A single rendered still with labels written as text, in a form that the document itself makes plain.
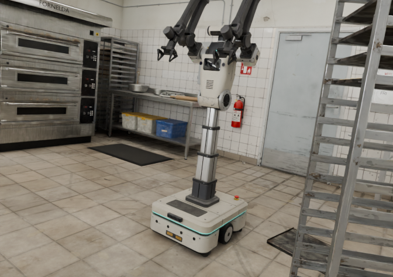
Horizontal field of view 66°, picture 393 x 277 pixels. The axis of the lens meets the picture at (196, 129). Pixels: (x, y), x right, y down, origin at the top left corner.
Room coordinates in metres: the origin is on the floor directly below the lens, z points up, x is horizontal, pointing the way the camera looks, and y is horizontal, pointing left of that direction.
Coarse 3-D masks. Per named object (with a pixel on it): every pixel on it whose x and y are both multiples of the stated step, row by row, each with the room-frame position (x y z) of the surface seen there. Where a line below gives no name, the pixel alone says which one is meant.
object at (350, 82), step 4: (336, 80) 1.33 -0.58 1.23; (340, 80) 1.27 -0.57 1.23; (344, 80) 1.23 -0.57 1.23; (348, 80) 1.19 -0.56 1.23; (352, 80) 1.15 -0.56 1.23; (356, 80) 1.11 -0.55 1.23; (360, 80) 1.07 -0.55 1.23; (340, 84) 1.35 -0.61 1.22; (344, 84) 1.31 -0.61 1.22; (348, 84) 1.28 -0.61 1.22; (352, 84) 1.25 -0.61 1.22; (356, 84) 1.21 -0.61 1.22; (360, 84) 1.18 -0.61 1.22; (376, 84) 1.08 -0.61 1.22; (380, 88) 1.32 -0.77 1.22; (384, 88) 1.28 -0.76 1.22; (388, 88) 1.25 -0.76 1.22; (392, 88) 1.22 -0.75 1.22
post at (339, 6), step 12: (336, 0) 1.43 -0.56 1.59; (336, 12) 1.41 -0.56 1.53; (336, 24) 1.41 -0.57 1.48; (336, 36) 1.41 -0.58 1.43; (336, 48) 1.41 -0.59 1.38; (324, 72) 1.43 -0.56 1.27; (324, 84) 1.41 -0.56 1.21; (324, 96) 1.41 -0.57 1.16; (324, 108) 1.41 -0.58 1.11; (312, 144) 1.42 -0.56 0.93; (312, 168) 1.41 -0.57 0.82; (312, 180) 1.41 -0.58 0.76; (300, 216) 1.42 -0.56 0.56; (300, 240) 1.41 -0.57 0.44; (300, 252) 1.41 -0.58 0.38
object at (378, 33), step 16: (384, 0) 0.96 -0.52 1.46; (384, 16) 0.96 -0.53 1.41; (384, 32) 0.96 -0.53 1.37; (368, 48) 0.98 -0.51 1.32; (368, 64) 0.96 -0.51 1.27; (368, 80) 0.96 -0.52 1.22; (368, 96) 0.96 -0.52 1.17; (368, 112) 0.96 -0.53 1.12; (352, 144) 0.97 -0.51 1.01; (352, 160) 0.96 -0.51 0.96; (352, 176) 0.96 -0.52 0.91; (352, 192) 0.96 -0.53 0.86; (336, 224) 0.97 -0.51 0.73; (336, 240) 0.96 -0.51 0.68; (336, 256) 0.96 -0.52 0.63; (336, 272) 0.96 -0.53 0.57
